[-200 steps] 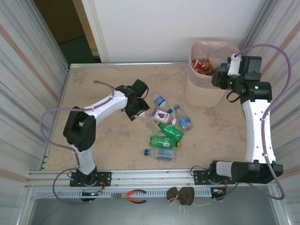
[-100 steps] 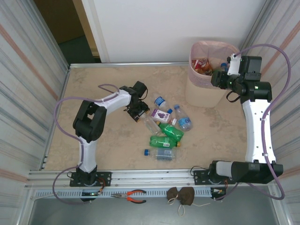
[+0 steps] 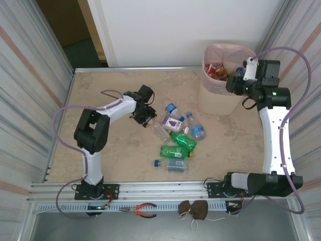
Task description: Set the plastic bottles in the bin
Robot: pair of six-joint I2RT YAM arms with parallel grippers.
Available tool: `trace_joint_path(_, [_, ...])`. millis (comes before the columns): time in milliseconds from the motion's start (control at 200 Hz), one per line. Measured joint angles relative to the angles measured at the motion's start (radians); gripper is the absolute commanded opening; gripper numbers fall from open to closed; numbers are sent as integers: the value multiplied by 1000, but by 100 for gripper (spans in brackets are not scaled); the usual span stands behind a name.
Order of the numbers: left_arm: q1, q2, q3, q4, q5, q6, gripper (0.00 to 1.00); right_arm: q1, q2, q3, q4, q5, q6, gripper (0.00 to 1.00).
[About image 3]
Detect clear bottle light-blue cap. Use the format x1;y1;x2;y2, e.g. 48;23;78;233
185;112;208;141

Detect small clear bottle blue label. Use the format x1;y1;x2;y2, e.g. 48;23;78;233
164;102;185;123

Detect brown cloth pouch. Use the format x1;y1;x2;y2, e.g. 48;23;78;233
178;200;194;219
188;200;226;232

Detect plain clear bottle white cap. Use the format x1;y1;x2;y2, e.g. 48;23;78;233
149;119;174;146

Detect aluminium table edge rail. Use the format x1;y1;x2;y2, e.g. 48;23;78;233
74;65;204;75

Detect orange-handled pliers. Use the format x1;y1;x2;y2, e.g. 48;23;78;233
118;202;157;218

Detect bottle with copper brown label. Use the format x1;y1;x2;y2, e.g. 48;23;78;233
215;62;228;81

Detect clear bottle purple grape label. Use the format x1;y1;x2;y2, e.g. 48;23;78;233
159;115;191;135

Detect grooved aluminium mounting rail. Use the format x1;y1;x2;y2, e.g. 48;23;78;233
26;177;300;202

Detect white slotted cable duct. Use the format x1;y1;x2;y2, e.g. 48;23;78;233
35;202;228;213

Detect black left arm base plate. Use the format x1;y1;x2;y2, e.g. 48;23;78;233
74;184;120;201

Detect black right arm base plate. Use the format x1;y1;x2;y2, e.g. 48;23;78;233
206;181;253;199

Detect white door frame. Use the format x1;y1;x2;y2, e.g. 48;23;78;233
77;0;118;68

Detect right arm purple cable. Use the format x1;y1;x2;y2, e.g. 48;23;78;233
229;47;312;216

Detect clear bottle dark grey label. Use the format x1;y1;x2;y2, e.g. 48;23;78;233
153;158;190;174

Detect brown door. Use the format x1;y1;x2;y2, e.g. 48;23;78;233
36;0;91;48

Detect translucent pink bin liner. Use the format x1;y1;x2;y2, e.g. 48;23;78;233
202;44;256;96

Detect beige slatted plastic bin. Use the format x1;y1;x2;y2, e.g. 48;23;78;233
198;44;256;116

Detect bottle with red gold label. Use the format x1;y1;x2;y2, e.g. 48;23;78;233
205;62;219;76

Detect green plastic bottle yellow cap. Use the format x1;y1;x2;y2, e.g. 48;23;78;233
159;144;194;159
167;129;198;153

